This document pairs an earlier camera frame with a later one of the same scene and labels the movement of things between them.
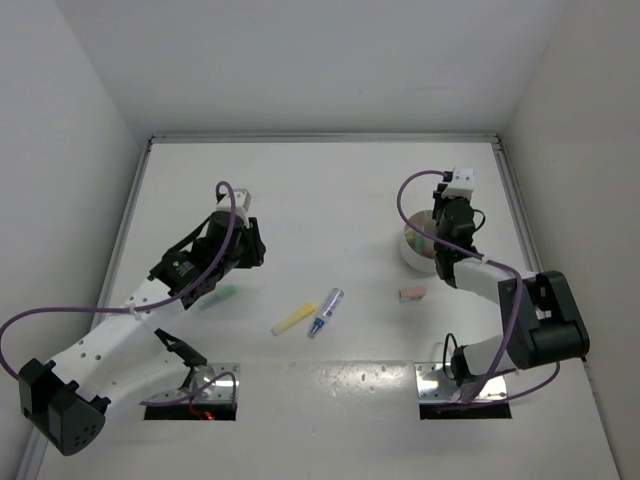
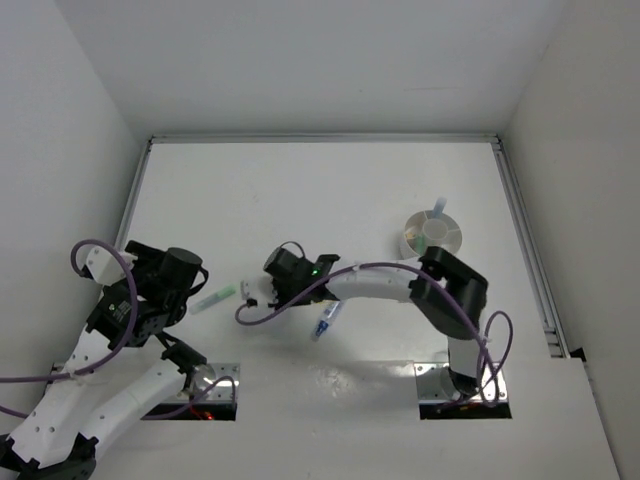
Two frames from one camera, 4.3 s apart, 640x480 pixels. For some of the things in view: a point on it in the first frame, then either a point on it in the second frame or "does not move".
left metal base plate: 222,391 does not move
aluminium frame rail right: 525,234 does not move
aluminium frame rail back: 235,140 does not move
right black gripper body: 440,206 → 285,291
